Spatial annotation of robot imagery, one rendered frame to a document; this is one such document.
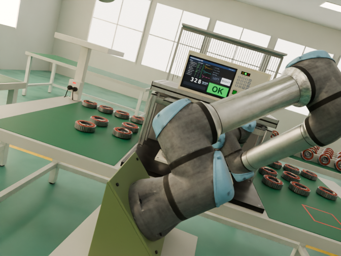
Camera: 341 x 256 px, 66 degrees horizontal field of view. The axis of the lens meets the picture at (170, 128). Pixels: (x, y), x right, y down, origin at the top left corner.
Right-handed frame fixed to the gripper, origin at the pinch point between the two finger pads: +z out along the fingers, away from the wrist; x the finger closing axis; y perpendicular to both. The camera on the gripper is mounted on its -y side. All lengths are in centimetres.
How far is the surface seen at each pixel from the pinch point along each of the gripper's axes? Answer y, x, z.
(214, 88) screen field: -30.2, -14.5, -19.9
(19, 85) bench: -48, -156, 50
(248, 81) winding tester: -35.0, 0.7, -26.7
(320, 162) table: -93, 107, 72
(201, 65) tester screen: -35, -25, -27
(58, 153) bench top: 27, -71, -6
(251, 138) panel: -27.2, 16.0, 4.4
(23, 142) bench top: 27, -87, -6
